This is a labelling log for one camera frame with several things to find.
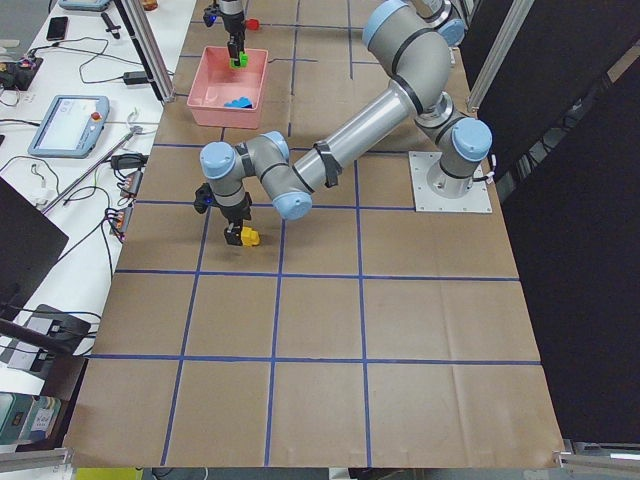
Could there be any teach pendant tablet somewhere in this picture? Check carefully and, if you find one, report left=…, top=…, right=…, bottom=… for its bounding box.
left=28, top=95, right=110, bottom=159

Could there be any red toy block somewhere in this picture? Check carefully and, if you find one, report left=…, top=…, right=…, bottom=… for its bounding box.
left=246, top=18, right=261, bottom=31

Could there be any black monitor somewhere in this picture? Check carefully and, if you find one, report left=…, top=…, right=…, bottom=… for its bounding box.
left=1, top=179, right=69, bottom=321

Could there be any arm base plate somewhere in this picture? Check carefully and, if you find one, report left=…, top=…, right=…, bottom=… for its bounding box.
left=408, top=151, right=493, bottom=214

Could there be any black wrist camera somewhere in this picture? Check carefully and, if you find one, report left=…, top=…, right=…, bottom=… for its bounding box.
left=193, top=182, right=217, bottom=214

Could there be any pink plastic box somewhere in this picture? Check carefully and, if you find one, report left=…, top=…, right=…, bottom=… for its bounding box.
left=187, top=46, right=269, bottom=129

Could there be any aluminium frame post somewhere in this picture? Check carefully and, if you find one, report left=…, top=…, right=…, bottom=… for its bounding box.
left=114, top=0, right=175, bottom=105

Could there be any black smartphone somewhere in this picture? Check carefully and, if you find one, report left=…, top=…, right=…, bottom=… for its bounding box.
left=46, top=16, right=69, bottom=42

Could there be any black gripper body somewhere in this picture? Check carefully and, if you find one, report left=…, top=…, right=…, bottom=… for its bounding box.
left=225, top=13, right=245, bottom=50
left=219, top=192, right=252, bottom=227

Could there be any blue toy block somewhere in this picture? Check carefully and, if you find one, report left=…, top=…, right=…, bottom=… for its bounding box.
left=224, top=96, right=253, bottom=109

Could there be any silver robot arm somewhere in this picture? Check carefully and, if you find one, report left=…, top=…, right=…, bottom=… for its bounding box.
left=218, top=0, right=245, bottom=67
left=193, top=1, right=493, bottom=246

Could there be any green toy block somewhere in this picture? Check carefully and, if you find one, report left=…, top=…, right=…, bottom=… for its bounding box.
left=229, top=52, right=249, bottom=69

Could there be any yellow toy block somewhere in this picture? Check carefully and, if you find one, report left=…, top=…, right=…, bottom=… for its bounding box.
left=240, top=226, right=261, bottom=247

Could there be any black device on desk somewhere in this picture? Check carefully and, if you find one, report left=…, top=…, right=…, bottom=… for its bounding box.
left=24, top=304, right=91, bottom=354

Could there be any metal rod on desk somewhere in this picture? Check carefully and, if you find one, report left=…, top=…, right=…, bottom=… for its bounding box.
left=41, top=125, right=143, bottom=215

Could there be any black power adapter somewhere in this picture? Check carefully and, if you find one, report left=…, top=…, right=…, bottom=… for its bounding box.
left=122, top=71, right=149, bottom=86

